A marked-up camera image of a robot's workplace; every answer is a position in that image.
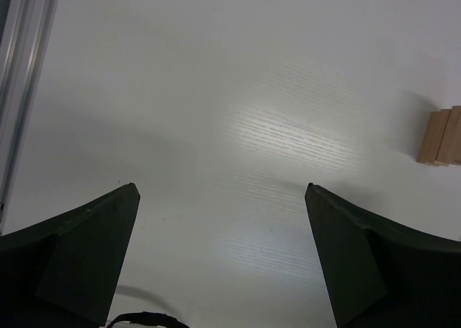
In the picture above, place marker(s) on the aluminium table edge rail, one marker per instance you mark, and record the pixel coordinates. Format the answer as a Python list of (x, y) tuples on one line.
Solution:
[(24, 43)]

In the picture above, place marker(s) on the wood block three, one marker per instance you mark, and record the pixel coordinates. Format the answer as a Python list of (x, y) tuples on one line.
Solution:
[(449, 150)]

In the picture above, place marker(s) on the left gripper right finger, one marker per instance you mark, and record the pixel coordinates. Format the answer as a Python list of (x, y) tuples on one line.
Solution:
[(380, 273)]

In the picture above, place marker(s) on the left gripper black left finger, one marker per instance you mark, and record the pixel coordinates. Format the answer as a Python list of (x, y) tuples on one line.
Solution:
[(63, 272)]

